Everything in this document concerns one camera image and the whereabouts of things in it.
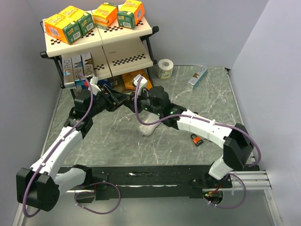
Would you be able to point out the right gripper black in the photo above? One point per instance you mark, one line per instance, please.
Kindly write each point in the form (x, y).
(130, 105)

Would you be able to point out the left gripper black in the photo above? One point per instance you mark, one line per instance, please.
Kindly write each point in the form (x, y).
(117, 97)

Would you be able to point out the orange black padlock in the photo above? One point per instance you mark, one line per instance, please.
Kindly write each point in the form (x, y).
(197, 140)

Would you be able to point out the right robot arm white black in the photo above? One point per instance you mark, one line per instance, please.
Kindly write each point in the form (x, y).
(235, 141)

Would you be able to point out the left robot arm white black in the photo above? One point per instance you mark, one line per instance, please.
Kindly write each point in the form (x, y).
(58, 146)

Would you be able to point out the brown chip bag middle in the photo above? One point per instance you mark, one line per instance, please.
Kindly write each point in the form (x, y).
(117, 83)

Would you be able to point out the silver glitter sponge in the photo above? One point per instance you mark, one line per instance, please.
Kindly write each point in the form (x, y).
(147, 130)

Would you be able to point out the yellow honey dijon chip bag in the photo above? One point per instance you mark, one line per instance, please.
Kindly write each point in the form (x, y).
(128, 77)

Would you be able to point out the dark RO box right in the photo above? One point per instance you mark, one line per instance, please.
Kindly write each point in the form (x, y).
(88, 65)

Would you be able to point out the white two-tier shelf rack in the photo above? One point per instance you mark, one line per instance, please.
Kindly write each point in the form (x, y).
(115, 50)

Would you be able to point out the silver RO box left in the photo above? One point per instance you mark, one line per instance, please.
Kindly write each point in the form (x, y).
(68, 76)

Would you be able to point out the toilet paper roll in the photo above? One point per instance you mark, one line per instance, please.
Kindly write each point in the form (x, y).
(165, 68)

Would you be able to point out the blue RO box middle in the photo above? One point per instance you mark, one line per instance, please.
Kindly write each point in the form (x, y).
(77, 66)

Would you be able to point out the teal RO box on table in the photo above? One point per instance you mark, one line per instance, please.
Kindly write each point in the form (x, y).
(197, 76)

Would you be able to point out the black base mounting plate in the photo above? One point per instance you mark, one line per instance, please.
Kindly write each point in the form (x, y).
(155, 181)

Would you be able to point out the orange sponge box open window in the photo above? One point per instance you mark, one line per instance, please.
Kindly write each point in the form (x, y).
(105, 14)

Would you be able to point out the yellow green sponge box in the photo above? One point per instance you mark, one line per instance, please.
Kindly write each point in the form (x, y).
(84, 18)

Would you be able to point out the orange green sponge box right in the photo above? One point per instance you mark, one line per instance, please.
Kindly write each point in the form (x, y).
(130, 13)

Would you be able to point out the orange sponge box front left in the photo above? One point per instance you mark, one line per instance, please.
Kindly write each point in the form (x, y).
(63, 29)

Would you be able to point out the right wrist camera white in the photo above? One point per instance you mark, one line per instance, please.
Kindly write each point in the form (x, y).
(139, 82)

